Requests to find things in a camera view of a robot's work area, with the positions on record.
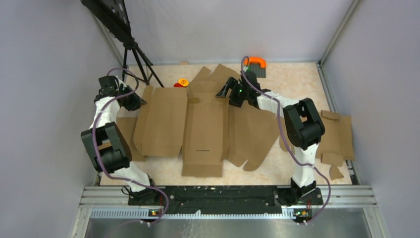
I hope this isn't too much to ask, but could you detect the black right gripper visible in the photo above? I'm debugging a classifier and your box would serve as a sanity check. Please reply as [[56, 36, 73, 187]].
[[216, 77, 250, 108]]

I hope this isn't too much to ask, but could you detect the large cardboard box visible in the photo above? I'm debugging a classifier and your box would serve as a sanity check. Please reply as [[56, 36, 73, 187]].
[[133, 81, 279, 178]]

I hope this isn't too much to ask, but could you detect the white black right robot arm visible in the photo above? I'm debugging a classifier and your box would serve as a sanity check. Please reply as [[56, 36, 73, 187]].
[[216, 71, 325, 204]]

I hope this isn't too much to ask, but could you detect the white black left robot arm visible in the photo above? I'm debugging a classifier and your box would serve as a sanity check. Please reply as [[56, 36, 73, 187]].
[[81, 75, 159, 205]]

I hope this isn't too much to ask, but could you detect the folded brown cardboard box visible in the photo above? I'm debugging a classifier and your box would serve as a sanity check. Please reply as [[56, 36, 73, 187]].
[[81, 117, 145, 171]]

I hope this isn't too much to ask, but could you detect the flat cardboard blank underneath left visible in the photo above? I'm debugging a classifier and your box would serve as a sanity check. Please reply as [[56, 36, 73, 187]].
[[190, 64, 240, 86]]

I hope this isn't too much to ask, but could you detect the orange green grey toy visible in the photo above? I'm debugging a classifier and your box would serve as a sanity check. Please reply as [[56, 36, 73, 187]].
[[244, 57, 267, 78]]

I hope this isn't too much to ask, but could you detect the small red toy piece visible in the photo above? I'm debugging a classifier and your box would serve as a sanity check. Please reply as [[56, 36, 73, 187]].
[[173, 78, 190, 88]]

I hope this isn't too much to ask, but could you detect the black tripod stand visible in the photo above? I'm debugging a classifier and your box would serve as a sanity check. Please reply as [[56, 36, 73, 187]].
[[81, 0, 164, 88]]

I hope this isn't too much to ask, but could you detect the flat cardboard blank at right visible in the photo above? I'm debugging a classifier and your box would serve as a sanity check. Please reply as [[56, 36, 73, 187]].
[[279, 110, 356, 181]]

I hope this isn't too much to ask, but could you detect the aluminium frame rail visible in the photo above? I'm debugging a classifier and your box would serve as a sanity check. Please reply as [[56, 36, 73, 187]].
[[70, 185, 389, 238]]

